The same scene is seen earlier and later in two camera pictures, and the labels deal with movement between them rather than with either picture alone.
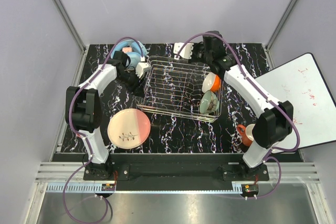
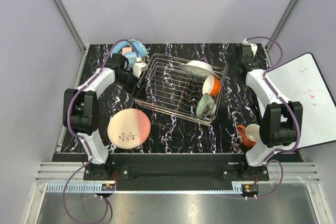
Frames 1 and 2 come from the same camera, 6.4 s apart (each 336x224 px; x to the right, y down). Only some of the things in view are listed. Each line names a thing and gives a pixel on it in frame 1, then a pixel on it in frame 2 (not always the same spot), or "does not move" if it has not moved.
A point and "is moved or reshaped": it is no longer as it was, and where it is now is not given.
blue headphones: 134,57 does not move
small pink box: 127,49 does not move
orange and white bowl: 211,82 is moved or reshaped
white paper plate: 184,51 to 197,67
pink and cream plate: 128,128 does not move
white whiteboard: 300,85 does not move
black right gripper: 196,45 to 233,70
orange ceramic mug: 246,133 does not move
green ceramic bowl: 209,103 is moved or reshaped
